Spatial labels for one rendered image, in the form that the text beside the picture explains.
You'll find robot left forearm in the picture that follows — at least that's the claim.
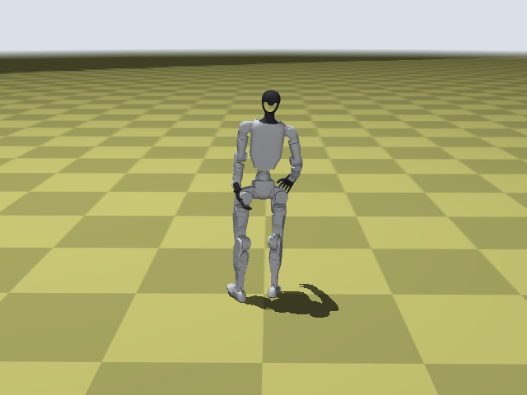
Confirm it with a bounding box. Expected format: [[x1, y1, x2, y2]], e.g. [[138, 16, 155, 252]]
[[231, 151, 245, 188]]

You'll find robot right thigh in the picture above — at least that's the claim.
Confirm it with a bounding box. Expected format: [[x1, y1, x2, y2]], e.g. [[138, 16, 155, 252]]
[[268, 186, 288, 250]]

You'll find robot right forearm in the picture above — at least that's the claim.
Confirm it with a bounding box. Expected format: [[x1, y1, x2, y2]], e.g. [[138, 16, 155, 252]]
[[288, 158, 302, 182]]

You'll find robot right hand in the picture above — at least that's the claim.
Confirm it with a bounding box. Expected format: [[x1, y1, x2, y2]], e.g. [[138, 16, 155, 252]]
[[277, 174, 296, 193]]

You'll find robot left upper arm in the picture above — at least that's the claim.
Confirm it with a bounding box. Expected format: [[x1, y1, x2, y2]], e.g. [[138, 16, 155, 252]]
[[236, 121, 254, 161]]

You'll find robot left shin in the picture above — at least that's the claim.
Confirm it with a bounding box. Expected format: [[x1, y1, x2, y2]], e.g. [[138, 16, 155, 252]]
[[233, 238, 249, 291]]

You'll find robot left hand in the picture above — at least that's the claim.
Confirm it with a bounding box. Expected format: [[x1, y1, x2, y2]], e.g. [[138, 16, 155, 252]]
[[233, 182, 252, 210]]

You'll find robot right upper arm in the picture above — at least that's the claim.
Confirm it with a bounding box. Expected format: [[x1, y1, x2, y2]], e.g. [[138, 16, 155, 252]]
[[284, 124, 302, 167]]

